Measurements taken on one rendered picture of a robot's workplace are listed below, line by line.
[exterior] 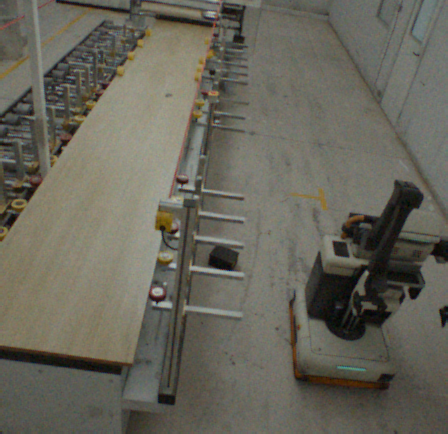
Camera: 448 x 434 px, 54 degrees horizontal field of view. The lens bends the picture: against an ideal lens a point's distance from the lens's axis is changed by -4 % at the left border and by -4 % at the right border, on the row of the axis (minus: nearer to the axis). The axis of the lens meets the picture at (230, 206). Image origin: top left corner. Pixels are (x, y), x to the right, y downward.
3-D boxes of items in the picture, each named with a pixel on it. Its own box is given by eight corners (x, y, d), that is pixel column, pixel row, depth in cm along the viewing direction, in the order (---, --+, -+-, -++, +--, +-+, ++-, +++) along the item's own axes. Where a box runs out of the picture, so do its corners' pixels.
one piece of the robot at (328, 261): (298, 300, 320) (331, 207, 271) (370, 309, 323) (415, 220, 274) (301, 337, 293) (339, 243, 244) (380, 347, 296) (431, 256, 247)
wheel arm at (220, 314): (241, 317, 221) (242, 311, 219) (240, 322, 218) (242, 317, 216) (153, 305, 218) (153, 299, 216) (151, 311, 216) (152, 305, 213)
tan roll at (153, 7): (238, 24, 602) (240, 15, 595) (238, 26, 592) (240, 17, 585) (134, 8, 593) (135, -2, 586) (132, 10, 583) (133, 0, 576)
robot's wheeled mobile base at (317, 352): (287, 303, 334) (295, 280, 319) (368, 314, 337) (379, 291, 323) (292, 383, 279) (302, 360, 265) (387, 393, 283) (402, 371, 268)
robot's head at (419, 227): (389, 212, 224) (402, 206, 209) (427, 218, 225) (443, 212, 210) (387, 240, 221) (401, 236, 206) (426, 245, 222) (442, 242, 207)
